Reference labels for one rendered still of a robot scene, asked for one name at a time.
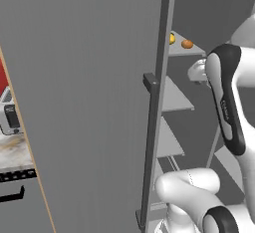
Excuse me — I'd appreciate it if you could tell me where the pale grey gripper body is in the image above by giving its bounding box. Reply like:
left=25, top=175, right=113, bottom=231
left=187, top=58, right=211, bottom=86

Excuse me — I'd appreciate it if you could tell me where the grey freezer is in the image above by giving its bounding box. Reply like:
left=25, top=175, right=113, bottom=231
left=145, top=0, right=255, bottom=233

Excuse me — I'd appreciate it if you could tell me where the grey oven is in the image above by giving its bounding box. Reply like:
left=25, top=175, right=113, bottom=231
left=0, top=167, right=56, bottom=233

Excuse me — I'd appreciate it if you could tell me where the dark grey freezer door handle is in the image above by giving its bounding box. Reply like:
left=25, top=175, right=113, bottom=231
left=136, top=72, right=161, bottom=233

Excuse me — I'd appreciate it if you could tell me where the white and black toaster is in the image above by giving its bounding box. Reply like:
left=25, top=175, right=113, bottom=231
left=0, top=86, right=25, bottom=136

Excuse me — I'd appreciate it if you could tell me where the black oven door handle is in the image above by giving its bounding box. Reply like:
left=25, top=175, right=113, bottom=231
left=0, top=185, right=26, bottom=204

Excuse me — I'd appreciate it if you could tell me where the grey freezer shelf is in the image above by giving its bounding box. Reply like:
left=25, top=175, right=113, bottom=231
left=155, top=116, right=186, bottom=159
left=160, top=76, right=196, bottom=114
left=167, top=31, right=207, bottom=58

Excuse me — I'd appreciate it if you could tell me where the grey freezer door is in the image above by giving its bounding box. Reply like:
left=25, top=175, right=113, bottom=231
left=0, top=0, right=182, bottom=233

